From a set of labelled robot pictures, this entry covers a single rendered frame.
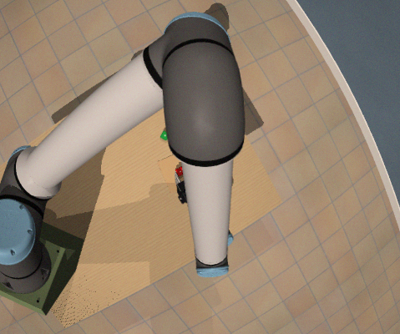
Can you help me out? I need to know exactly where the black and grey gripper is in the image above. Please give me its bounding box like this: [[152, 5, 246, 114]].
[[175, 171, 187, 203]]

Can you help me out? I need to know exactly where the light orange flat mat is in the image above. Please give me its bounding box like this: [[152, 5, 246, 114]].
[[157, 155, 182, 194]]

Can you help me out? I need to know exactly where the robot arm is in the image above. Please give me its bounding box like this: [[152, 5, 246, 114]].
[[0, 12, 245, 294]]

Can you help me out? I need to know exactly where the red die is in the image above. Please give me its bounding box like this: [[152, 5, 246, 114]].
[[175, 166, 183, 176]]

